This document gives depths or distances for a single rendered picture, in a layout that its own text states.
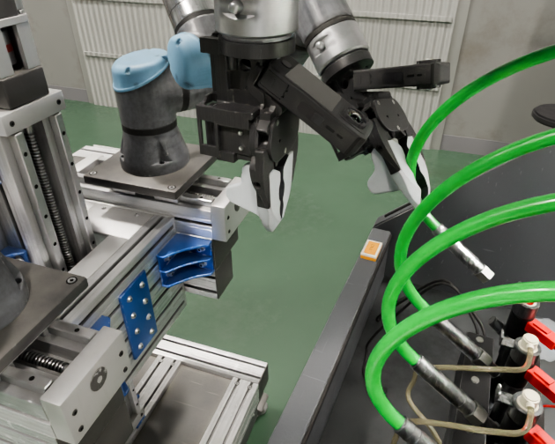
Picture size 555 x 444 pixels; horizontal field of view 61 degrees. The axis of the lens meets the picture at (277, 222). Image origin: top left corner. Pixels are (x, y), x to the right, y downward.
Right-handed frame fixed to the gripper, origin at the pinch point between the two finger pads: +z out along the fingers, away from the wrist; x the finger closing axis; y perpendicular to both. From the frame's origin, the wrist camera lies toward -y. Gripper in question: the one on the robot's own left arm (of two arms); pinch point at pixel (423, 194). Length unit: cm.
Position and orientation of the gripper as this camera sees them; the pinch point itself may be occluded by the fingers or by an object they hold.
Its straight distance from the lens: 63.0
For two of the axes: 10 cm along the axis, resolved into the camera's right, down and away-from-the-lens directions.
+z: 4.1, 9.1, -0.9
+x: -6.5, 2.2, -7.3
